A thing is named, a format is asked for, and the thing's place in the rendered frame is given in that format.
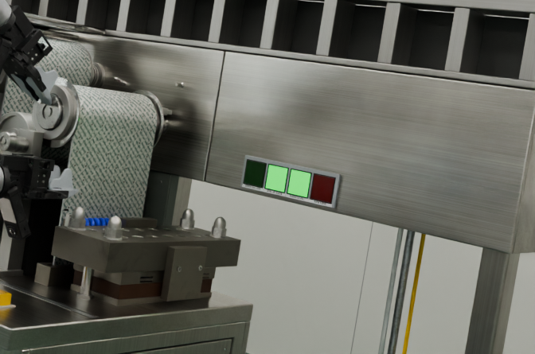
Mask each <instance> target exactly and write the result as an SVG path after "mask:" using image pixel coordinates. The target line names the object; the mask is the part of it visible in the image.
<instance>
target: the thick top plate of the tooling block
mask: <svg viewBox="0 0 535 354"><path fill-rule="evenodd" d="M178 226H179V225H177V226H157V227H156V228H124V227H121V229H122V230H123V231H122V236H121V238H122V240H110V239H105V238H104V237H103V236H104V234H105V229H106V227H107V226H85V228H86V230H85V231H77V230H72V229H69V228H68V227H66V226H56V227H55V232H54V237H53V247H52V253H51V255H53V256H56V257H58V258H61V259H65V260H67V261H69V262H72V263H76V264H79V265H81V266H85V267H88V268H91V269H93V270H97V271H100V272H103V273H105V274H106V273H121V272H136V271H151V270H165V268H166V258H167V252H168V247H173V246H203V247H207V253H206V258H205V268H209V267H224V266H237V262H238V257H239V251H240V242H241V240H240V239H235V238H233V237H229V236H226V239H220V238H215V237H212V236H210V234H211V232H210V231H206V230H203V229H200V228H194V230H189V229H184V228H179V227H178Z"/></svg>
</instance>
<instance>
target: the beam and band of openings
mask: <svg viewBox="0 0 535 354"><path fill-rule="evenodd" d="M308 1H313V2H308ZM6 2H7V3H8V5H12V6H20V8H21V10H22V11H23V12H25V13H28V14H36V15H40V16H43V17H47V18H55V19H58V20H62V21H70V22H73V23H77V24H81V25H89V26H92V27H96V28H101V29H105V31H106V33H105V34H104V35H102V36H109V37H121V38H127V39H133V40H140V41H152V42H158V43H165V44H172V45H184V46H190V47H197V48H203V49H215V50H221V51H226V52H227V51H228V52H235V53H247V54H253V55H260V56H271V57H278V58H284V59H291V60H303V61H310V62H316V63H323V64H334V65H341V66H347V67H354V68H366V69H372V70H379V71H386V72H398V73H404V74H410V75H417V76H429V77H435V78H442V79H449V80H461V81H467V82H473V83H480V84H492V85H498V86H505V87H512V88H524V89H530V90H535V0H303V1H299V0H6ZM357 5H363V6H357ZM377 6H383V7H377ZM425 10H432V11H425ZM436 11H442V12H436ZM445 12H452V13H445ZM487 15H491V16H487ZM495 16H501V17H495ZM504 17H511V18H504ZM524 18H529V19H524Z"/></svg>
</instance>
